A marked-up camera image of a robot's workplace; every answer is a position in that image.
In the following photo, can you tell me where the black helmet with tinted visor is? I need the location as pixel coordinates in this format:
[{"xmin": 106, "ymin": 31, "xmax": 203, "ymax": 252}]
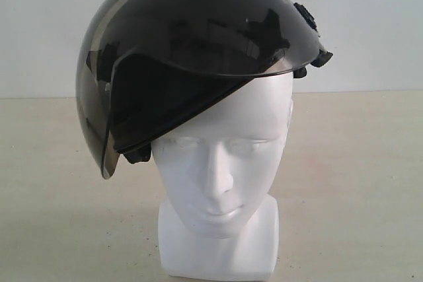
[{"xmin": 75, "ymin": 0, "xmax": 332, "ymax": 179}]

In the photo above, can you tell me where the white mannequin head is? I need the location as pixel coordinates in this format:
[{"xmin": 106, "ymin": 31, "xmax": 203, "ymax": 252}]
[{"xmin": 152, "ymin": 73, "xmax": 293, "ymax": 281}]

